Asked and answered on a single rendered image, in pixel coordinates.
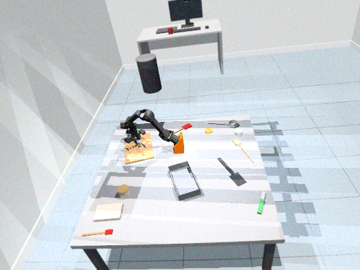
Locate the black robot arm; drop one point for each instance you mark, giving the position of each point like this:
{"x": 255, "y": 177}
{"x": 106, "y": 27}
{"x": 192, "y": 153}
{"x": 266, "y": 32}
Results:
{"x": 149, "y": 117}

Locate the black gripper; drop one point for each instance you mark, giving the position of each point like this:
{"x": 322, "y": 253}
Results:
{"x": 133, "y": 135}

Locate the grey cylinder with tan lid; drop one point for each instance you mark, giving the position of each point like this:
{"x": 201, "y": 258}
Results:
{"x": 123, "y": 192}

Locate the dark grey spatula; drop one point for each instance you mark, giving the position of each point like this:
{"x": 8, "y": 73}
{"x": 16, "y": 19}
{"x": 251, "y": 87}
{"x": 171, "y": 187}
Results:
{"x": 236, "y": 177}

